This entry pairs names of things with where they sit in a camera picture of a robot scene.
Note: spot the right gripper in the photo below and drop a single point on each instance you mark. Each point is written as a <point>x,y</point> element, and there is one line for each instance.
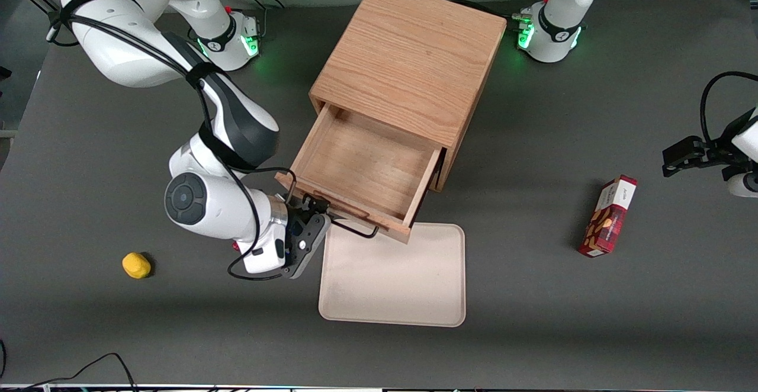
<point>298,214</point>

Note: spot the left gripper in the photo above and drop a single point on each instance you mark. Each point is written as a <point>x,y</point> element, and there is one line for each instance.
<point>718,149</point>

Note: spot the wooden drawer cabinet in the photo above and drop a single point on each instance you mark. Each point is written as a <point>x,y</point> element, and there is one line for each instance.
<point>408,54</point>

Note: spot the red cookie box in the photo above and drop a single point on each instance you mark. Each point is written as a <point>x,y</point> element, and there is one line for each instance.
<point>609,217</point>

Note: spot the cream plastic tray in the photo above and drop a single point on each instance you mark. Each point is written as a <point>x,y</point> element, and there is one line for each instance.
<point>392,279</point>

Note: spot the yellow lemon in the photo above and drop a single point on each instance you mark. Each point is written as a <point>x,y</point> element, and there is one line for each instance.
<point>136,265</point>

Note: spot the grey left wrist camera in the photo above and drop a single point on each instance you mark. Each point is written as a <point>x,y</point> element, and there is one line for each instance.
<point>743,186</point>

